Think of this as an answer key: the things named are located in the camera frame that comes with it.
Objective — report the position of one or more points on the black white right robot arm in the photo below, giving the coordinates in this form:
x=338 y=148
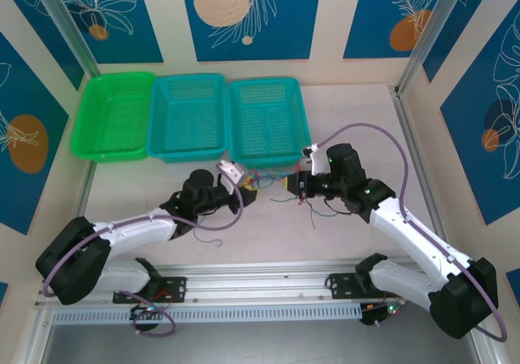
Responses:
x=406 y=226

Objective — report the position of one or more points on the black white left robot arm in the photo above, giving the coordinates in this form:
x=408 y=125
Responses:
x=134 y=226

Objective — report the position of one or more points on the teal plastic basket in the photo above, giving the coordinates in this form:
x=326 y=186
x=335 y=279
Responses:
x=268 y=120
x=187 y=116

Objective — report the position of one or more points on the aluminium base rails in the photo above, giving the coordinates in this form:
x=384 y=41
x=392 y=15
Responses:
x=260 y=278

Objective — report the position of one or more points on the green plastic basket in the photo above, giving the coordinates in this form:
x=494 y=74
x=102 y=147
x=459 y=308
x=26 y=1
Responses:
x=109 y=116

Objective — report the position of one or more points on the grey metal sheet panel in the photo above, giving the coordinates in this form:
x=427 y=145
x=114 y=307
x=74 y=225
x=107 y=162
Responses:
x=260 y=347

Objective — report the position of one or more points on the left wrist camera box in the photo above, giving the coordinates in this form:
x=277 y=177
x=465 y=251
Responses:
x=231 y=171

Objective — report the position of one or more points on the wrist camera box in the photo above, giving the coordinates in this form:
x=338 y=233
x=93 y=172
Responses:
x=315 y=159
x=231 y=171

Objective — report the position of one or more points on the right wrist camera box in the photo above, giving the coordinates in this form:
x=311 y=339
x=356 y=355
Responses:
x=315 y=159

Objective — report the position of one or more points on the aluminium frame post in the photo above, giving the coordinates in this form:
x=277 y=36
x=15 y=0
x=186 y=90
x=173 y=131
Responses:
x=65 y=27
x=430 y=31

